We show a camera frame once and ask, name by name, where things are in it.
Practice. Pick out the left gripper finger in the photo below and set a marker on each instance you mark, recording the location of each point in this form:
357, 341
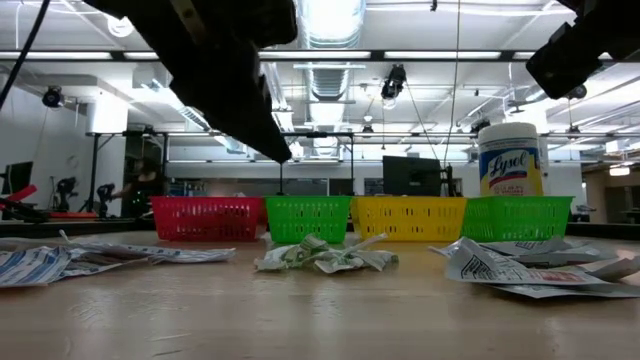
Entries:
260, 135

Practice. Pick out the black distant robot arm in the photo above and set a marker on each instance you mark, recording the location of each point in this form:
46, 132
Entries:
106, 196
66, 192

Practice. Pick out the green plastic basket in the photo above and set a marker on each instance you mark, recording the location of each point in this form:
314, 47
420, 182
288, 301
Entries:
307, 217
515, 217

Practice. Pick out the red plastic basket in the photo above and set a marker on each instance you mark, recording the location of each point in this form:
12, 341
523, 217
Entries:
205, 220

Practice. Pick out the person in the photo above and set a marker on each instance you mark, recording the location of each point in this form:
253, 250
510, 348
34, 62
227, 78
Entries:
145, 185

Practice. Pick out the yellow Lysol wipes canister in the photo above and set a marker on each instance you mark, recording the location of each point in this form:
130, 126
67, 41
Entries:
510, 165

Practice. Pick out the blue striped bandage packet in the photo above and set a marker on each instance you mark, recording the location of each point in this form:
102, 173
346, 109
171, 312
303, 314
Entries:
30, 265
100, 260
200, 255

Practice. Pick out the black overhead beam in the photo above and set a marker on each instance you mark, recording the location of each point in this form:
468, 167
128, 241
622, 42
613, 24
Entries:
377, 55

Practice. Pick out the black monitor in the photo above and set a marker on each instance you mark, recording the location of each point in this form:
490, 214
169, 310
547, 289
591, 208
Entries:
410, 175

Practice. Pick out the yellow plastic basket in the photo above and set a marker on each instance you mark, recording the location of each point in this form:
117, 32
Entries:
410, 217

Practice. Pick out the dark distant monitor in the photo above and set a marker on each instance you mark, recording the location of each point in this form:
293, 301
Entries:
17, 175

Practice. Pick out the red distant object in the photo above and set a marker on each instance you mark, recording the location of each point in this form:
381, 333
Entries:
20, 194

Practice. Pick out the black mounted camera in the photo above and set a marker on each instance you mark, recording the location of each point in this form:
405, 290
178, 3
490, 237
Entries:
581, 93
52, 97

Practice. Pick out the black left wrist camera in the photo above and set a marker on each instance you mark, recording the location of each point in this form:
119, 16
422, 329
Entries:
265, 20

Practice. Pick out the silver ceiling air duct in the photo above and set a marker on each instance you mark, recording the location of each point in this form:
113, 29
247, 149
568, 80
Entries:
330, 30

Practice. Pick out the black overhead camera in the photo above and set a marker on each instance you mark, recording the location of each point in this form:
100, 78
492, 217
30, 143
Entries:
395, 80

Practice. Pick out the black distant workstation frame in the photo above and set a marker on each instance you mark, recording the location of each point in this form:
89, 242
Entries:
94, 165

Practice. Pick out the black aluminium table frame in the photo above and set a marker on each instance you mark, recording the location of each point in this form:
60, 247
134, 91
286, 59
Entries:
75, 227

